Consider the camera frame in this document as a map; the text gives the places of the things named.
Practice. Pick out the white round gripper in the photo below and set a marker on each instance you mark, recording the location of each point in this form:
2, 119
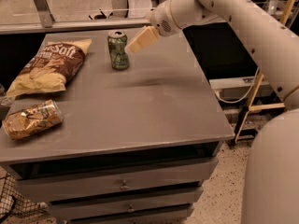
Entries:
161, 19

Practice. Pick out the green soda can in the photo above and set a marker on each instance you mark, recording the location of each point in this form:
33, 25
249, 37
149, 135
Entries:
117, 41

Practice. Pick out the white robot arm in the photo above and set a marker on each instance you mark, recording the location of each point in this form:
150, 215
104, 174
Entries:
271, 191

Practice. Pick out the crushed gold soda can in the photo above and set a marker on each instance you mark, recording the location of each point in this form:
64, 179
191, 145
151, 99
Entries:
31, 120

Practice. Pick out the brown yellow chip bag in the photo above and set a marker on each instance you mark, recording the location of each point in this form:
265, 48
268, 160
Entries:
52, 67

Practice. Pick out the grey floor ledge box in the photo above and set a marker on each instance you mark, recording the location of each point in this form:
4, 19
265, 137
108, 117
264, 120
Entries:
235, 88

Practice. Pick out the grey drawer cabinet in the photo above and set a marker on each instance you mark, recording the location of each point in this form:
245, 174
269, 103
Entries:
161, 109

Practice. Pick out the middle grey drawer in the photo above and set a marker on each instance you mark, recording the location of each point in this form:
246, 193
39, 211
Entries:
127, 203

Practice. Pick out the grey drawer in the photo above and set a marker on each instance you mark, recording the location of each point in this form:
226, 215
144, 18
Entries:
127, 203
140, 217
69, 187

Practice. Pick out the bottom grey drawer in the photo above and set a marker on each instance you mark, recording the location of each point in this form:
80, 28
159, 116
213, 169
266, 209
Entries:
140, 217

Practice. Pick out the top grey drawer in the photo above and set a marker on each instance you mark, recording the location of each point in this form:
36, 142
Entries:
69, 187

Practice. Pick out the metal railing frame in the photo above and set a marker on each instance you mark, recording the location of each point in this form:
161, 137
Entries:
44, 16

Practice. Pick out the wire mesh basket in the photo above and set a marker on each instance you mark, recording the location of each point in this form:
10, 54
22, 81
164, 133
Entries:
12, 203

